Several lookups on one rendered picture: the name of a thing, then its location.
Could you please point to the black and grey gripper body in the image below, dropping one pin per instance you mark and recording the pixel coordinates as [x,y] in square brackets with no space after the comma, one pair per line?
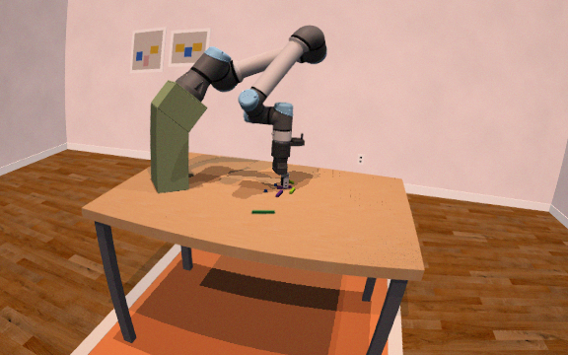
[280,150]

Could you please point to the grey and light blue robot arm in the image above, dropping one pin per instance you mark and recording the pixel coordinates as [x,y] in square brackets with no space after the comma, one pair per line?
[306,42]

